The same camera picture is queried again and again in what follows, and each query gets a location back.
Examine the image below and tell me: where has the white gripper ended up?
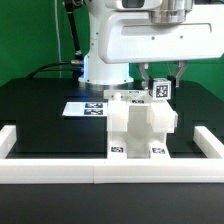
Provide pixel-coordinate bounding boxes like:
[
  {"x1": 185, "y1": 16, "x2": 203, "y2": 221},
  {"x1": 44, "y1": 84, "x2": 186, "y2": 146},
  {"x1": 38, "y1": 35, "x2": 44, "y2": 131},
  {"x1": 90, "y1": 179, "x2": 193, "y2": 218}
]
[{"x1": 99, "y1": 9, "x2": 224, "y2": 90}]

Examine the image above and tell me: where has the white tagged cube nut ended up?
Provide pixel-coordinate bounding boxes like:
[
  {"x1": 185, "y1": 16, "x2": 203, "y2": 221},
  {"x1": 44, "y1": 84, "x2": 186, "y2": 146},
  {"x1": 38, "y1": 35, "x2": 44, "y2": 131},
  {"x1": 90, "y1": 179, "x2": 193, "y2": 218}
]
[{"x1": 150, "y1": 78, "x2": 171, "y2": 100}]

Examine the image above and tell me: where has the white chair seat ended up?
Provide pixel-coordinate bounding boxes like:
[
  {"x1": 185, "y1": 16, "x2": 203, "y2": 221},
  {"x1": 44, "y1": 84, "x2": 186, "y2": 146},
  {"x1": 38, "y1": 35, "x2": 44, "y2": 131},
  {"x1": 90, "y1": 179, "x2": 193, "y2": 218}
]
[{"x1": 107, "y1": 98, "x2": 179, "y2": 160}]

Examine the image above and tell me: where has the white chair back frame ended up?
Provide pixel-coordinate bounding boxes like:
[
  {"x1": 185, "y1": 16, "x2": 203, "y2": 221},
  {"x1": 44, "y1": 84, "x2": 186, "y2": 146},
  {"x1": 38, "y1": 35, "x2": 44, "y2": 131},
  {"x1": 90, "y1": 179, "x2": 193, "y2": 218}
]
[{"x1": 103, "y1": 89, "x2": 153, "y2": 103}]

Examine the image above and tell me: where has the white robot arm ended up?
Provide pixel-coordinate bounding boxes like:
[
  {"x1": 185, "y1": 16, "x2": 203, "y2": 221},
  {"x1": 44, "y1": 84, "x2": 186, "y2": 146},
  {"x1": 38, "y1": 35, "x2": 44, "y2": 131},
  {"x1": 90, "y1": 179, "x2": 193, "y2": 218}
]
[{"x1": 79, "y1": 0, "x2": 224, "y2": 89}]

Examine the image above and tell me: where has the white U-shaped fence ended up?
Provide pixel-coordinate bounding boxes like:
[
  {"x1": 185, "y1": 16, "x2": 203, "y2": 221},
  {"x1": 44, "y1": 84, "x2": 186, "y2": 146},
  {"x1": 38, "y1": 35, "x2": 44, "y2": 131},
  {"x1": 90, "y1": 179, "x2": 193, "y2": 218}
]
[{"x1": 0, "y1": 125, "x2": 224, "y2": 184}]

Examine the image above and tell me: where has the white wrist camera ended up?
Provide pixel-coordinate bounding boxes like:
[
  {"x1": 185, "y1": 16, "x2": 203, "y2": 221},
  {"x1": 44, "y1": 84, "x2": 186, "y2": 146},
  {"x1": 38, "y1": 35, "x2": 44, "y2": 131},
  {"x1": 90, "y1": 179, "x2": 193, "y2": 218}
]
[{"x1": 105, "y1": 0, "x2": 163, "y2": 11}]

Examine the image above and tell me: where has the black cable bundle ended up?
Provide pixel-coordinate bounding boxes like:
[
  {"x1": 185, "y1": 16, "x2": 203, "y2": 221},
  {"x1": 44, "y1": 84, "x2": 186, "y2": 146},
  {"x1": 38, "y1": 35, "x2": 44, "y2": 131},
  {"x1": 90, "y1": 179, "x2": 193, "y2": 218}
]
[{"x1": 26, "y1": 0, "x2": 86, "y2": 79}]

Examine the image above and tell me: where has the white marker base plate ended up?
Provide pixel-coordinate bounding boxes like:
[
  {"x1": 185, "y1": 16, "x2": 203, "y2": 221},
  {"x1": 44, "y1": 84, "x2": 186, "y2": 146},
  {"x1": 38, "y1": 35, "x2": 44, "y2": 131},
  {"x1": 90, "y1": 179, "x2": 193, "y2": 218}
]
[{"x1": 62, "y1": 102, "x2": 107, "y2": 117}]

